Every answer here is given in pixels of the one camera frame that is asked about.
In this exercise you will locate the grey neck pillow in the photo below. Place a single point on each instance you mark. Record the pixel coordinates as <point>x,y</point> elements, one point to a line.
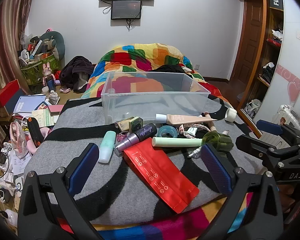
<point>58,42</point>

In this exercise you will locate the white tape roll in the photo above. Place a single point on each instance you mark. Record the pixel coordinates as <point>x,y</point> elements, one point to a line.
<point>230,115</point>

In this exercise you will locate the grey and black blanket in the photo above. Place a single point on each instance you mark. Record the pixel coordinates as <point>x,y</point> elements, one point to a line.
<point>110,192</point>

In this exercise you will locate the person's right hand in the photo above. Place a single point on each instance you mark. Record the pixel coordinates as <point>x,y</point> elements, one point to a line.
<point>291,200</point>

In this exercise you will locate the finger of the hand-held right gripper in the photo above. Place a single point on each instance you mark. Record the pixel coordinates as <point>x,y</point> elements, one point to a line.
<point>252,143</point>
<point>268,128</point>

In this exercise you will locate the rainbow fleece blanket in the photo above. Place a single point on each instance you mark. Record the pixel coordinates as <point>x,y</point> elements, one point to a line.
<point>165,226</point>

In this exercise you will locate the dark green spray bottle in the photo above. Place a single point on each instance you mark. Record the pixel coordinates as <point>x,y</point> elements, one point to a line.
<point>222,142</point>

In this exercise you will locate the mint green bottle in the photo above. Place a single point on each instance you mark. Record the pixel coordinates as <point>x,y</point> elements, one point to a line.
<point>107,147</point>

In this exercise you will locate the colourful patchwork quilt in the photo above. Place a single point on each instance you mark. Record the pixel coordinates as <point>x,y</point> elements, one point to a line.
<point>140,55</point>

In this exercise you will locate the pink rabbit toy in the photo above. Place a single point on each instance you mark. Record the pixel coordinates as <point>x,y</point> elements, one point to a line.
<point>48,71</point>

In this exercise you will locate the pink notebook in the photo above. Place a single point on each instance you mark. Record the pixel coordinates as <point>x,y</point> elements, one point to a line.
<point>55,108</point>

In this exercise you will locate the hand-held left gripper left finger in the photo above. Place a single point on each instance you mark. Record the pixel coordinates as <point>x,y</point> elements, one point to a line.
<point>86,162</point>

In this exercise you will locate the white pen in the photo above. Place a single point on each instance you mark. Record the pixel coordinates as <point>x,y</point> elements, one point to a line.
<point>195,153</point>

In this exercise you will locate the dark clothes pile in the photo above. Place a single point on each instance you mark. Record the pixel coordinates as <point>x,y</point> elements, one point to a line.
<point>75,70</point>

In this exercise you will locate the green storage bag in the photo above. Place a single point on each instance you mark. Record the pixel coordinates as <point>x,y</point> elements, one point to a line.
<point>35,72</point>

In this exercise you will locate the tan small case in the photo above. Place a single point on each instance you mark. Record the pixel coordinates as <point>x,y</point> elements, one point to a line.
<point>122,125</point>

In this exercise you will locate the green and white box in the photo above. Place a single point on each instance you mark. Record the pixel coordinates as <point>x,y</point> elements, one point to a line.
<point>43,118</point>

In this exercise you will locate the red box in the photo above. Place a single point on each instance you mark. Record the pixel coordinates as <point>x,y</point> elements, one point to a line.
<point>7,92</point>

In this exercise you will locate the small white tag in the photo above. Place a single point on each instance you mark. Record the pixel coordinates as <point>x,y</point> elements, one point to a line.
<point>193,131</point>

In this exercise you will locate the pink beaded trinket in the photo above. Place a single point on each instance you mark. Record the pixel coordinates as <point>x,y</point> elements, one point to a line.
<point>121,137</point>

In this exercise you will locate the black and orange tool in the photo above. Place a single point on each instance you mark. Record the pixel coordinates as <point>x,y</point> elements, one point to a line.
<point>35,132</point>

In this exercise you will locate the red foil pouch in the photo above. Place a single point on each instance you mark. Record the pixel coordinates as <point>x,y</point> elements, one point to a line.
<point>160,177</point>

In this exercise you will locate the pink striped curtain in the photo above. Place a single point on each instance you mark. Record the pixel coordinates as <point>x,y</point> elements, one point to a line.
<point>7,42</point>

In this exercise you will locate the wooden wardrobe shelf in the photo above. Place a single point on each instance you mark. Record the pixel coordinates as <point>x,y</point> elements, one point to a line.
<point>272,55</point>

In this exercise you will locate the brown wooden door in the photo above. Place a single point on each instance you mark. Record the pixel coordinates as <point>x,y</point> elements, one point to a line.
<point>250,42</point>

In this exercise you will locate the blue book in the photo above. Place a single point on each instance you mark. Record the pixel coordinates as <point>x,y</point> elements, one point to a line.
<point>27,103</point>

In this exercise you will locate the pink transparent bag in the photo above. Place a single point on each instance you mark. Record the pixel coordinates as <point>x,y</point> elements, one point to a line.
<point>17,137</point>

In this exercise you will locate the light green tube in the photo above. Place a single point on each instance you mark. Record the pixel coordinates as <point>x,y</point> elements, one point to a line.
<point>177,142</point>

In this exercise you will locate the black garment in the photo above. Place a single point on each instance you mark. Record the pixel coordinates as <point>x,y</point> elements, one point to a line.
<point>170,68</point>

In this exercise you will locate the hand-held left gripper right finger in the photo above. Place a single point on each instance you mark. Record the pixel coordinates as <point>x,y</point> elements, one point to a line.
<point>215,165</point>

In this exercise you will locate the purple spray bottle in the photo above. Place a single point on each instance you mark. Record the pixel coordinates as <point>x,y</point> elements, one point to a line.
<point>137,137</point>

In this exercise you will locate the black printed box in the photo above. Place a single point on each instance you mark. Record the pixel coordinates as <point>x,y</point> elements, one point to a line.
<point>275,0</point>

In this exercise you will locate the beige stick with brown cap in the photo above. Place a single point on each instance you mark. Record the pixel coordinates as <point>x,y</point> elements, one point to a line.
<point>211,127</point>

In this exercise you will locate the small wall monitor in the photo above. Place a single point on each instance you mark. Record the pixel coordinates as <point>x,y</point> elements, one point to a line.
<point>126,10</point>

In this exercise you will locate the sliding door with pink hearts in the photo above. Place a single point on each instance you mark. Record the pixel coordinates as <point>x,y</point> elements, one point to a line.
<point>290,67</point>

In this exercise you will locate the beige cosmetic tube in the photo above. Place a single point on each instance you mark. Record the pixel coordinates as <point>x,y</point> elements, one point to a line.
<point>185,119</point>

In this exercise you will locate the clear plastic bin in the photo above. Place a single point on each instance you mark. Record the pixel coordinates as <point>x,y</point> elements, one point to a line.
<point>130,110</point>

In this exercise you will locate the dark green small case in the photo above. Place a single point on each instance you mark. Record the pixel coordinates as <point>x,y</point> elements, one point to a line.
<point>136,125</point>

